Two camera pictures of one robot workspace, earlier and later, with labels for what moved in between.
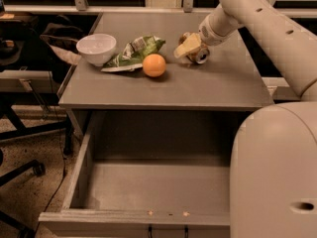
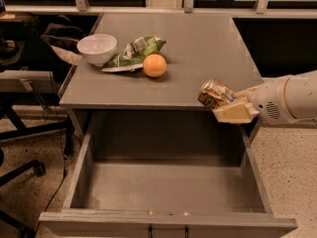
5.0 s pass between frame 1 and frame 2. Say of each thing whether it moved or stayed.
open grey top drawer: stayed
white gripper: moved
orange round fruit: stayed
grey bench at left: stayed
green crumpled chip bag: stayed
